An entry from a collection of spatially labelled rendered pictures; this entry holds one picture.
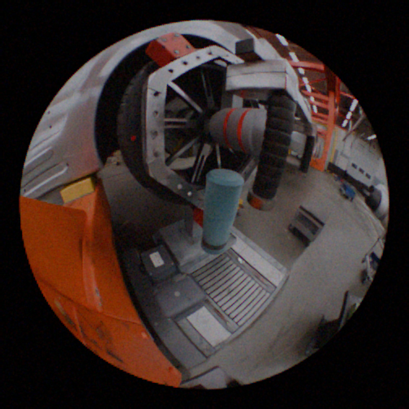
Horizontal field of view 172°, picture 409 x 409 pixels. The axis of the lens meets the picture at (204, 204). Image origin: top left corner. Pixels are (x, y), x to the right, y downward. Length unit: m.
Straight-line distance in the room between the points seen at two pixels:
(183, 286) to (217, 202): 0.31
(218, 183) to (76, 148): 0.41
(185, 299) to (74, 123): 0.63
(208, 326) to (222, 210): 0.64
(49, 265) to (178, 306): 0.37
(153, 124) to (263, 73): 0.21
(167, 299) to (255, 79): 0.53
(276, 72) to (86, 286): 0.35
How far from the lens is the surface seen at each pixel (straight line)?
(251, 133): 0.31
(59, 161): 0.47
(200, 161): 0.48
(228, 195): 0.27
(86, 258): 0.25
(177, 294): 0.45
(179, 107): 0.59
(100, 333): 0.16
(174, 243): 0.78
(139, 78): 0.39
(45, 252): 0.18
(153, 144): 0.28
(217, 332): 0.77
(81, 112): 0.45
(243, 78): 0.19
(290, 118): 0.16
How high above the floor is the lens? 0.84
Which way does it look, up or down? 34 degrees down
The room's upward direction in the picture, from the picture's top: 5 degrees clockwise
